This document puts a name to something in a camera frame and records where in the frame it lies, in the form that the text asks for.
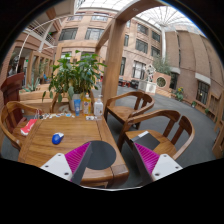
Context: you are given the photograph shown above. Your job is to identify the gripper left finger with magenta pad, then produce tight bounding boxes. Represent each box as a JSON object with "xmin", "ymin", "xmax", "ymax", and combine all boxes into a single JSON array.
[{"xmin": 41, "ymin": 142, "xmax": 92, "ymax": 185}]

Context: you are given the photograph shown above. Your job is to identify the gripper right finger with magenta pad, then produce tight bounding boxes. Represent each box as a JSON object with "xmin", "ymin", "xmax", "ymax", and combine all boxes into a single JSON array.
[{"xmin": 133, "ymin": 143, "xmax": 182, "ymax": 182}]

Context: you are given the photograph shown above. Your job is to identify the blue and white computer mouse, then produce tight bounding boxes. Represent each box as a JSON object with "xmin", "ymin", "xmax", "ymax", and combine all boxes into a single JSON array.
[{"xmin": 52, "ymin": 132, "xmax": 64, "ymax": 145}]

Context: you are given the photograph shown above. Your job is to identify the round black mouse pad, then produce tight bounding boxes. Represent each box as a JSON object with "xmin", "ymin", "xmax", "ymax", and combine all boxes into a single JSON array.
[{"xmin": 82, "ymin": 140, "xmax": 116, "ymax": 170}]

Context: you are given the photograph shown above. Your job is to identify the black notebook on chair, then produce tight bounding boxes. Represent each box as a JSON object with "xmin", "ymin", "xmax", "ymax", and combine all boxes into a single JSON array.
[{"xmin": 131, "ymin": 131, "xmax": 160, "ymax": 150}]

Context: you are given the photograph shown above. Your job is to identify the wooden chair near right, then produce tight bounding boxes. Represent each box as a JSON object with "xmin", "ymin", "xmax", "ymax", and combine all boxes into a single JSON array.
[{"xmin": 117, "ymin": 109, "xmax": 195, "ymax": 160}]

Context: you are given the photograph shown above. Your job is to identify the wooden table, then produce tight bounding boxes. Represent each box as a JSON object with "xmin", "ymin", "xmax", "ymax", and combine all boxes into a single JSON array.
[{"xmin": 18, "ymin": 115, "xmax": 129, "ymax": 187}]

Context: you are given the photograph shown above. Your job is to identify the scattered small packets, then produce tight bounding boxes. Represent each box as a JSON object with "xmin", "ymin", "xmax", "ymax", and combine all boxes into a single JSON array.
[{"xmin": 39, "ymin": 113, "xmax": 75, "ymax": 119}]

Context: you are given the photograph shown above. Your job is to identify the clear pump sanitizer bottle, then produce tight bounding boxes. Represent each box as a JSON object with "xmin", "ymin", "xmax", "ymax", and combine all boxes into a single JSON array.
[{"xmin": 94, "ymin": 95, "xmax": 103, "ymax": 116}]

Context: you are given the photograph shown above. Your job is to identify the blue tube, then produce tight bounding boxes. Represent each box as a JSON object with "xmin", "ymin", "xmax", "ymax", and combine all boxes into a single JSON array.
[{"xmin": 74, "ymin": 99, "xmax": 81, "ymax": 116}]

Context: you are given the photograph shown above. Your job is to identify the yellow liquid bottle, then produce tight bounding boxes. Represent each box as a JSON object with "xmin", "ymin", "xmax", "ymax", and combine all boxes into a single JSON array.
[{"xmin": 83, "ymin": 92, "xmax": 91, "ymax": 115}]

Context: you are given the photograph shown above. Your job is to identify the wooden chair far right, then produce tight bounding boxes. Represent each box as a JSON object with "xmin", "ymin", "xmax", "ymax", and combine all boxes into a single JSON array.
[{"xmin": 104, "ymin": 91, "xmax": 155, "ymax": 124}]

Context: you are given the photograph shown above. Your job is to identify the wooden chair left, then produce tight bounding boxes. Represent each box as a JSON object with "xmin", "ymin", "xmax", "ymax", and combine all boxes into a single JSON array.
[{"xmin": 0, "ymin": 101, "xmax": 43, "ymax": 150}]

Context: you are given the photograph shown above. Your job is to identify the green potted plant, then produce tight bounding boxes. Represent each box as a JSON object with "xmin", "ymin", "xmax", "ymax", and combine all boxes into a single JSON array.
[{"xmin": 48, "ymin": 53, "xmax": 105, "ymax": 112}]

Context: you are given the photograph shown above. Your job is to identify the wooden pillar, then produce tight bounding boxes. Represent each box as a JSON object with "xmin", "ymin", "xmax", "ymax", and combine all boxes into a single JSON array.
[{"xmin": 95, "ymin": 0, "xmax": 161, "ymax": 103}]

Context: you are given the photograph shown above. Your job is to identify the white statue on pedestal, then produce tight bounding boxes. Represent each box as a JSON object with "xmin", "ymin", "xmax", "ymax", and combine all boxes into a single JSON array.
[{"xmin": 138, "ymin": 64, "xmax": 156, "ymax": 95}]

